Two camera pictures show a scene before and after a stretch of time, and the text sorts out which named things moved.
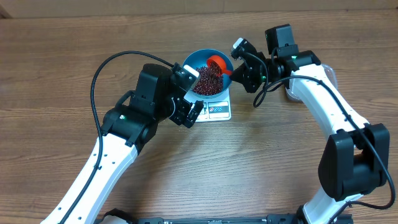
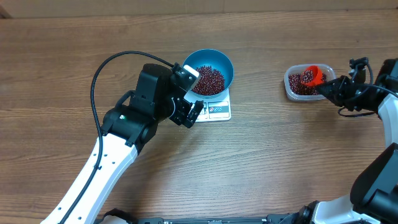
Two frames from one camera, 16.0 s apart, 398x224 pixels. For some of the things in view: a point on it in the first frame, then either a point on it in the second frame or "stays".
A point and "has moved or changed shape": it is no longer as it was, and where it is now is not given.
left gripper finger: (194, 113) stays
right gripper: (242, 76) -> (336, 85)
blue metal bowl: (199, 58) stays
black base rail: (273, 219) stays
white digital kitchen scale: (214, 109) stays
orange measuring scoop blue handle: (222, 63) has moved or changed shape
